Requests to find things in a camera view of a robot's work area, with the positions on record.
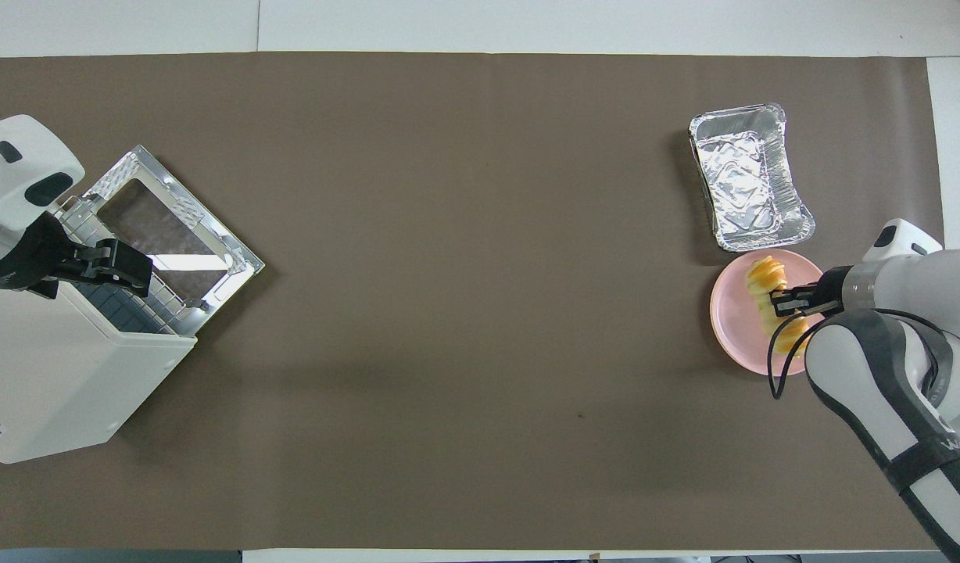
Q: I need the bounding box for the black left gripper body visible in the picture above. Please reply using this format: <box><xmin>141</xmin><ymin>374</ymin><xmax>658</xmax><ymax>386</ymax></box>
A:
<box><xmin>0</xmin><ymin>211</ymin><xmax>78</xmax><ymax>300</ymax></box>

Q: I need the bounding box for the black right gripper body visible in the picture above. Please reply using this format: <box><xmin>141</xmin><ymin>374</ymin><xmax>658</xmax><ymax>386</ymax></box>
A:
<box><xmin>811</xmin><ymin>266</ymin><xmax>854</xmax><ymax>318</ymax></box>

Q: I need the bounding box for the golden ridged bread roll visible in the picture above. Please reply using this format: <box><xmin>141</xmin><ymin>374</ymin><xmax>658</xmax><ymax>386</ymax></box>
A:
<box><xmin>745</xmin><ymin>255</ymin><xmax>811</xmax><ymax>357</ymax></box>

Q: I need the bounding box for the aluminium foil tray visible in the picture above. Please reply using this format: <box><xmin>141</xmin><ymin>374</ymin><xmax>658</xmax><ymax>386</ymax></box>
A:
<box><xmin>689</xmin><ymin>103</ymin><xmax>816</xmax><ymax>253</ymax></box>

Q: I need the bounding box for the silver glass oven door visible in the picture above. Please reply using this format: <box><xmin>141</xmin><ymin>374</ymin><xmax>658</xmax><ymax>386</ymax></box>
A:
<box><xmin>58</xmin><ymin>145</ymin><xmax>265</xmax><ymax>314</ymax></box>

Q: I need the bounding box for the white toaster oven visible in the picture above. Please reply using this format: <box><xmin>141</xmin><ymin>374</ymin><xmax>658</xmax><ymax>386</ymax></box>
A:
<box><xmin>0</xmin><ymin>274</ymin><xmax>198</xmax><ymax>464</ymax></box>

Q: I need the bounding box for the pink round plate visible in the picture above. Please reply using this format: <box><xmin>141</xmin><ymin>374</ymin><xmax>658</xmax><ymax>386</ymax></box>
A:
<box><xmin>710</xmin><ymin>249</ymin><xmax>833</xmax><ymax>378</ymax></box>

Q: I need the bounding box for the brown paper table mat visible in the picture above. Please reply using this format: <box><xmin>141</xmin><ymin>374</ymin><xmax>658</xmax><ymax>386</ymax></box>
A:
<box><xmin>0</xmin><ymin>52</ymin><xmax>960</xmax><ymax>550</ymax></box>

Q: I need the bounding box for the metal wire oven rack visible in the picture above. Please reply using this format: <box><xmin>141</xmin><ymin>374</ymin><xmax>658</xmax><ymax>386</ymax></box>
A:
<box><xmin>73</xmin><ymin>270</ymin><xmax>215</xmax><ymax>335</ymax></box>

